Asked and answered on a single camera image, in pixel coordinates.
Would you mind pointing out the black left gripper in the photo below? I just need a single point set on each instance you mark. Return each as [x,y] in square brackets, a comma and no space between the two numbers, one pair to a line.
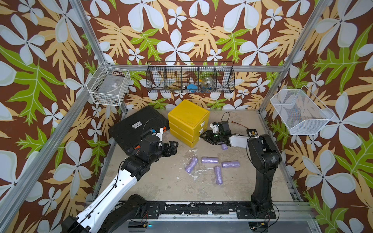
[172,150]

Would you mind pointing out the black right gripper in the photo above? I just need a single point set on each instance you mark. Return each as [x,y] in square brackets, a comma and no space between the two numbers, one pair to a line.
[208,135]

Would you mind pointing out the purple trash bag roll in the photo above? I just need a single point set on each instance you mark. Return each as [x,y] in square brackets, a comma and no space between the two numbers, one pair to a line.
[191,165]
[224,146]
[218,175]
[210,160]
[231,164]

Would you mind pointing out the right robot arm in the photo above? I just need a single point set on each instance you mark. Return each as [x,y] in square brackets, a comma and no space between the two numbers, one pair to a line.
[261,152]

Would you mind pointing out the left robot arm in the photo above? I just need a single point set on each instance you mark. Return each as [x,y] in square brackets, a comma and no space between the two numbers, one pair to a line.
[101,216]

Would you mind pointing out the yellow plastic drawer cabinet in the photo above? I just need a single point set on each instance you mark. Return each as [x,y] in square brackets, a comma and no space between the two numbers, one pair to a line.
[187,122]

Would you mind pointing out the black parallel charging board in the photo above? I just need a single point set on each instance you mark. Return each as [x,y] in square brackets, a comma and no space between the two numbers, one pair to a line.
[252,132]

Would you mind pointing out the black tool case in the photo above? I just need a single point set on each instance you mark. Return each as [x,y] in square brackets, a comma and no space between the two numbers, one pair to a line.
[129,132]

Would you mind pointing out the clear jar in basket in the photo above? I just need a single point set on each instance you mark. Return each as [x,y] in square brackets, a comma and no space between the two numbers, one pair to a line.
[207,84]

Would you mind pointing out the blue object in basket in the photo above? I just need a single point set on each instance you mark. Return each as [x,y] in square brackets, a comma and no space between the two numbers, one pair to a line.
[192,88]

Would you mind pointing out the white mesh basket right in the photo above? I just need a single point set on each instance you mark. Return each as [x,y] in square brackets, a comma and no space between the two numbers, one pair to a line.
[302,112]

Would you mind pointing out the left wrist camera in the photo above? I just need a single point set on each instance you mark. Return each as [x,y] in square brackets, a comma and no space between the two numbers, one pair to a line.
[159,133]

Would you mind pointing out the black wire basket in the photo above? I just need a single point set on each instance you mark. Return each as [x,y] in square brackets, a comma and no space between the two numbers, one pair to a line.
[175,76]

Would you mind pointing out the white wire basket left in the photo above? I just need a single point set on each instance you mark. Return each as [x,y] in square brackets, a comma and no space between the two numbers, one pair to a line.
[108,85]

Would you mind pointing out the aluminium frame post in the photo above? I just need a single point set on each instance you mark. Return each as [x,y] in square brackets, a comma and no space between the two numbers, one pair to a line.
[306,31]

